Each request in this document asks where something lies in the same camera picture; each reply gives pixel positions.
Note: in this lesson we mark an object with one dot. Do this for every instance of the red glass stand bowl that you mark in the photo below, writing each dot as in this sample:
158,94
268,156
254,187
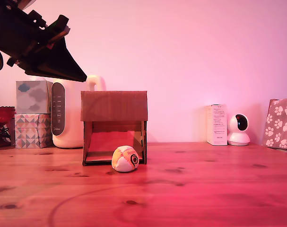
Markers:
1,116

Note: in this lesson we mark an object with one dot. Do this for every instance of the white printed carton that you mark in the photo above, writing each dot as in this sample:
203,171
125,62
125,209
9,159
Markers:
217,125

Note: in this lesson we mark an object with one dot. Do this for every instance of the paw print fabric bag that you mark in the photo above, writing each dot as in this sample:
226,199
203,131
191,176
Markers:
279,125

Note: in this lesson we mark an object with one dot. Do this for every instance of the geometric print tissue box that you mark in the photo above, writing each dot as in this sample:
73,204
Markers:
32,131

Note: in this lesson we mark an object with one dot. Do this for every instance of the cardboard dice tower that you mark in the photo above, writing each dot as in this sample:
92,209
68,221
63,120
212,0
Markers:
113,106

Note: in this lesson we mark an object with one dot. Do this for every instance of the small white round camera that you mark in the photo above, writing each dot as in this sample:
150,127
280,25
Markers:
237,132

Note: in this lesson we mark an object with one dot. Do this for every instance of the cloud print tissue box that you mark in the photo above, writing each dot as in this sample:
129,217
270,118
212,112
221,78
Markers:
32,97

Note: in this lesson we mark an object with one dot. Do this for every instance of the white kettle with grey panel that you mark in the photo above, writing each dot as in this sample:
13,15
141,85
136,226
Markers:
72,118

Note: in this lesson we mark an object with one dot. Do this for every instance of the white and orange footbag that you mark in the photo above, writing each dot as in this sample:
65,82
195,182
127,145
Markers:
124,159

